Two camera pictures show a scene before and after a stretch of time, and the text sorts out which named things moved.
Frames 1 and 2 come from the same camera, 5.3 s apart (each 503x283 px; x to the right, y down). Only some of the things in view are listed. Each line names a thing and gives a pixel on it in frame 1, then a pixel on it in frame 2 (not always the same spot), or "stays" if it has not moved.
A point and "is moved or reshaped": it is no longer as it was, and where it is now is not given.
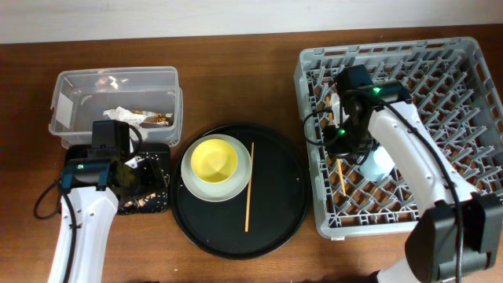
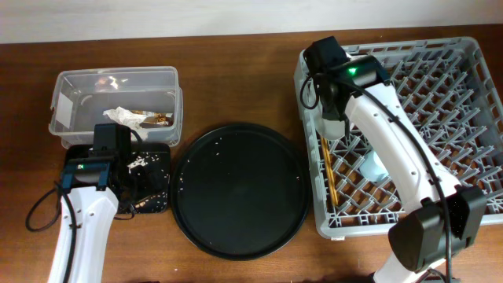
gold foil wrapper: [155, 119] stays
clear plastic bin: [148, 97] stays
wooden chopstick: [249, 189] to [329, 169]
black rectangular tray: [152, 164] stays
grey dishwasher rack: [451, 83] stays
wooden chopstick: [339, 163] to [330, 169]
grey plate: [221, 192] is moved or reshaped
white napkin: [134, 119] stays
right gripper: [335, 149] to [332, 115]
